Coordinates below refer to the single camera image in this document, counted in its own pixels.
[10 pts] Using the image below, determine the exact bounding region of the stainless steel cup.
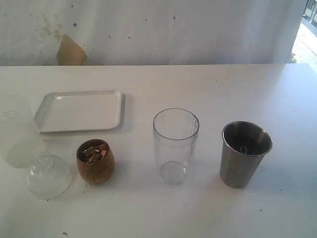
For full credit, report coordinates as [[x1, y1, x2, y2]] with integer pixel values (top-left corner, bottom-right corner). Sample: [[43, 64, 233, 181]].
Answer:
[[219, 121, 273, 189]]

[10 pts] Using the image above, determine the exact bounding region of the pile of wooden blocks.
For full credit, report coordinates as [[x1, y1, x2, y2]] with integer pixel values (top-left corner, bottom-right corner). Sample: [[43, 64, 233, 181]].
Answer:
[[82, 143, 108, 164]]

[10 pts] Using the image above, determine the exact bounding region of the frosted translucent plastic cup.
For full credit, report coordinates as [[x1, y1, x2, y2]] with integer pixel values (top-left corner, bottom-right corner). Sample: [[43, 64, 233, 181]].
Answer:
[[0, 94, 40, 168]]

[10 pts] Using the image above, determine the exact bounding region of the white rectangular tray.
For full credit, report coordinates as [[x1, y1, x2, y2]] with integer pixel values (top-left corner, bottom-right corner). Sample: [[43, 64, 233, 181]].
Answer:
[[34, 90, 123, 133]]

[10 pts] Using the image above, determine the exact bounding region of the clear plastic shaker cup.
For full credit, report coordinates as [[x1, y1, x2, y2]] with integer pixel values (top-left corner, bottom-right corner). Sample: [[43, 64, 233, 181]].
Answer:
[[153, 108, 200, 185]]

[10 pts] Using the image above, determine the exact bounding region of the brown wooden cup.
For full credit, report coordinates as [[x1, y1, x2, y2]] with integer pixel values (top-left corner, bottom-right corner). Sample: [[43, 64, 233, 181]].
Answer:
[[76, 139, 115, 184]]

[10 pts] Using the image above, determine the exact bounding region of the clear plastic dome lid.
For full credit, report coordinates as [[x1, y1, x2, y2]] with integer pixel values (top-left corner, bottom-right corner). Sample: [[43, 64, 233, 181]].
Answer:
[[26, 151, 73, 200]]

